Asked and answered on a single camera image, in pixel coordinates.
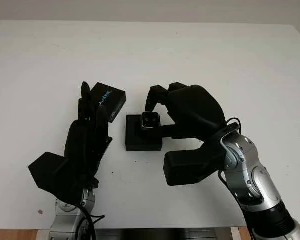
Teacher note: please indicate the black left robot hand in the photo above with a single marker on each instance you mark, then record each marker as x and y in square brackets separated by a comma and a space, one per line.
[82, 145]

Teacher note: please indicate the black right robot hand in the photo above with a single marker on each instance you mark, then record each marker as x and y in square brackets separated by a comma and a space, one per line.
[195, 112]

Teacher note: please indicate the small silver depth camera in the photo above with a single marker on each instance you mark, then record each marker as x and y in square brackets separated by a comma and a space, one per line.
[151, 121]

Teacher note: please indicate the black RealSense box lid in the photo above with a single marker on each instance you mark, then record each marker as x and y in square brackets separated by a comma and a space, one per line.
[112, 100]

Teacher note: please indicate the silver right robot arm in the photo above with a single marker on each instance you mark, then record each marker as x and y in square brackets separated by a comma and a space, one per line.
[255, 180]

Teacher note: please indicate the black box base with insert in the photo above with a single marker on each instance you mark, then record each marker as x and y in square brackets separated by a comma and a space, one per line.
[135, 142]

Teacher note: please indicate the grey robot torso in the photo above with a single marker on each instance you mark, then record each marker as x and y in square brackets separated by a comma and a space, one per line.
[162, 234]

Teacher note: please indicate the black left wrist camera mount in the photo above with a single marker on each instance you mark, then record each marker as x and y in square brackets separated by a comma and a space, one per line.
[50, 172]

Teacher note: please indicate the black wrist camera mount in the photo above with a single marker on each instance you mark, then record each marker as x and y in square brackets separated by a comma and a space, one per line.
[187, 167]
[50, 172]

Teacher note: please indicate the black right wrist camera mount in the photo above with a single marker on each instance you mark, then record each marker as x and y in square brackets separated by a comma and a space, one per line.
[187, 167]

